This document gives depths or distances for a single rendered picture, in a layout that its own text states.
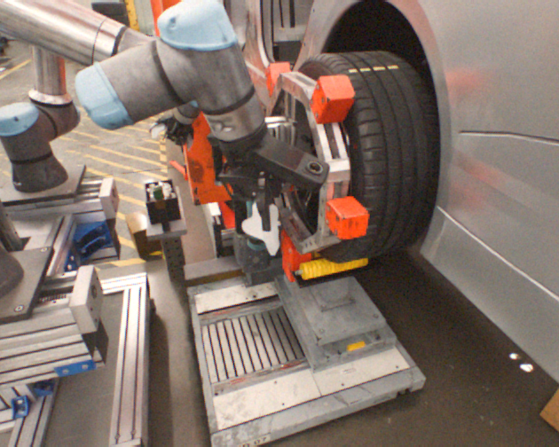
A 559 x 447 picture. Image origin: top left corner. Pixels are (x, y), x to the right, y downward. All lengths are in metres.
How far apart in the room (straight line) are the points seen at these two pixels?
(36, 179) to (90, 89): 0.84
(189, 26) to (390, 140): 0.62
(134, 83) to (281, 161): 0.20
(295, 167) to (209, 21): 0.20
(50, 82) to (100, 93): 0.86
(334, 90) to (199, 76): 0.49
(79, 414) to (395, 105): 1.31
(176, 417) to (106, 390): 0.29
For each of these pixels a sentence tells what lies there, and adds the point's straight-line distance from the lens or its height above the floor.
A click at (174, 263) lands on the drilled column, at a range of 1.96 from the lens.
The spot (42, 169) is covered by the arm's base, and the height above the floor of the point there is 0.88.
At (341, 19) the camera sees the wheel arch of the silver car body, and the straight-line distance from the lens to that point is 1.31.
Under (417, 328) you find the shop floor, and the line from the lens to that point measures 1.85.
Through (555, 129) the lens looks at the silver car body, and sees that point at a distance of 0.72.
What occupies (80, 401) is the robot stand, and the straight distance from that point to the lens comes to 1.44.
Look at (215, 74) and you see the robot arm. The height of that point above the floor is 1.25.
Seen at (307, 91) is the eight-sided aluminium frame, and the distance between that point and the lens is 0.95.
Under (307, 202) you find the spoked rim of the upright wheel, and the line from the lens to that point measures 1.34.
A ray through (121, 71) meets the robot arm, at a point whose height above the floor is 1.26.
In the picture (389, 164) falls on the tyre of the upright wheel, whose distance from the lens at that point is 0.91.
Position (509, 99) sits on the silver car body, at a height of 1.17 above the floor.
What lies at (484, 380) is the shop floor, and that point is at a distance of 1.78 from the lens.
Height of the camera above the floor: 1.33
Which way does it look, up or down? 34 degrees down
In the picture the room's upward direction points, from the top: straight up
